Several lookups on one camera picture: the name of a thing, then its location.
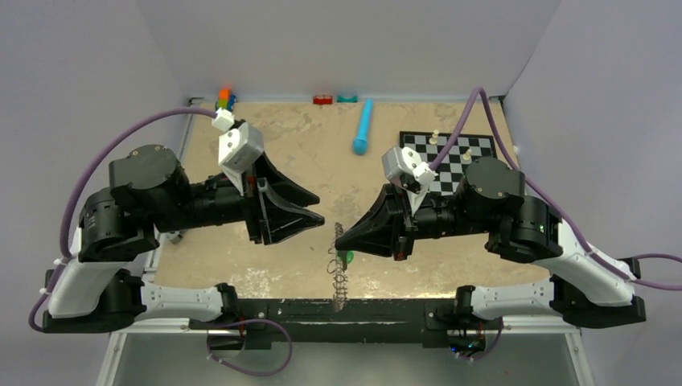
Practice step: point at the metal disc with keyrings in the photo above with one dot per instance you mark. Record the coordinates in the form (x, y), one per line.
(337, 267)

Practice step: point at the white chess pawn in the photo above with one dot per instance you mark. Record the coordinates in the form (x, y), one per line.
(434, 139)

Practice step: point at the black white chessboard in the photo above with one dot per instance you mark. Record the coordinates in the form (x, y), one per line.
(452, 168)

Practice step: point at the teal toy brick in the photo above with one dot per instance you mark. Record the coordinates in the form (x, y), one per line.
(346, 98)

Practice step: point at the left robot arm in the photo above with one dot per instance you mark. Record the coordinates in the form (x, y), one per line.
(149, 193)

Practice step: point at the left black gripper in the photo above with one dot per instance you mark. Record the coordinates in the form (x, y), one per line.
(267, 215)

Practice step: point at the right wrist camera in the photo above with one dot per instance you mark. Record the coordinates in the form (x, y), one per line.
(404, 168)

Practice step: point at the black front rail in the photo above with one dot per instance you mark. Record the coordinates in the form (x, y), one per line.
(429, 322)

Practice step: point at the blue cylinder tube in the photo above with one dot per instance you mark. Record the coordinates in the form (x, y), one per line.
(360, 142)

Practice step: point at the blue orange toy car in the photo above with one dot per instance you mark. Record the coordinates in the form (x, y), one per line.
(226, 99)

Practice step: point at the red toy brick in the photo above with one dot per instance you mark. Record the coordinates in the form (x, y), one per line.
(323, 99)

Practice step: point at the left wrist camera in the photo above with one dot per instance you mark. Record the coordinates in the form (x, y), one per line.
(239, 146)

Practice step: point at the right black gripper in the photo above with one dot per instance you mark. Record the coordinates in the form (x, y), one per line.
(387, 227)

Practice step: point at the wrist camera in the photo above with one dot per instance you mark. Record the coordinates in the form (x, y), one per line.
(404, 168)
(239, 146)

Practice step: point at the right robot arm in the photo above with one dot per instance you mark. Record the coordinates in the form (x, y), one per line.
(490, 199)

